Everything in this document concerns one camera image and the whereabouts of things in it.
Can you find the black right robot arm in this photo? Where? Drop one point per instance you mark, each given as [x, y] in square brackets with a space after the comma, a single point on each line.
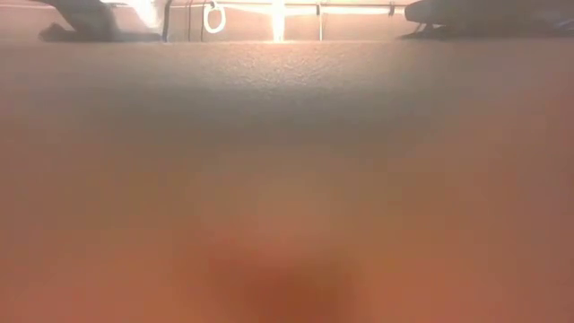
[484, 18]

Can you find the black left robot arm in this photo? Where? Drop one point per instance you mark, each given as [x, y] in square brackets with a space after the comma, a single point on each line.
[85, 20]

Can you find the thin metal post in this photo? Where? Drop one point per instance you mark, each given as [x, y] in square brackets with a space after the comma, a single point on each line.
[320, 24]

